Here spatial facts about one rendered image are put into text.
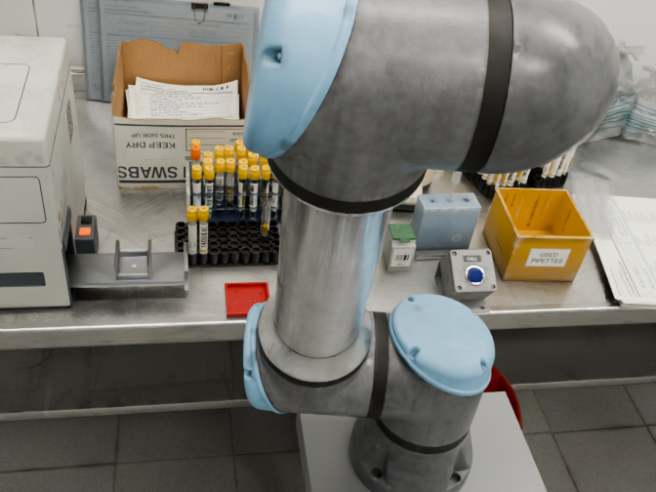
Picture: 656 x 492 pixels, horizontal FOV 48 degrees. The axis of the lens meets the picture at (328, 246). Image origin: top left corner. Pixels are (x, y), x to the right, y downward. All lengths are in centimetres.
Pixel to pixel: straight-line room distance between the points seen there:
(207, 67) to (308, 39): 115
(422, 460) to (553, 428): 143
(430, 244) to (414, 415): 53
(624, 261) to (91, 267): 90
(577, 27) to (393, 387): 44
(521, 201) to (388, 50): 96
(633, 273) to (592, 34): 95
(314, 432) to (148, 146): 61
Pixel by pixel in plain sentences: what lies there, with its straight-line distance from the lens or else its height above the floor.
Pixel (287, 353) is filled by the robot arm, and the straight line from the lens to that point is 73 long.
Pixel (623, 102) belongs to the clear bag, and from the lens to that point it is 178.
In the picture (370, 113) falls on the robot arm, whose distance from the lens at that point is 42.
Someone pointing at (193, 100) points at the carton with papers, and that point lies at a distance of 151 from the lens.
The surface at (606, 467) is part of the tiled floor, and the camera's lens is 227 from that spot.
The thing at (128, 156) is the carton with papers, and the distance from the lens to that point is 134.
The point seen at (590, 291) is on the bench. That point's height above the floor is 87.
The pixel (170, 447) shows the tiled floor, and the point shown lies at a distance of 205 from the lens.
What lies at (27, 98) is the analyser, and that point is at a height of 117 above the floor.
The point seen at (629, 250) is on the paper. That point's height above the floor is 89.
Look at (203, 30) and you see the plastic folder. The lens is 156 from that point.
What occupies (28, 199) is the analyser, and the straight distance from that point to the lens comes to 104.
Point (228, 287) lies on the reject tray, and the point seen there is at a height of 88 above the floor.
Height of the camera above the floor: 170
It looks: 40 degrees down
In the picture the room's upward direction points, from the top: 9 degrees clockwise
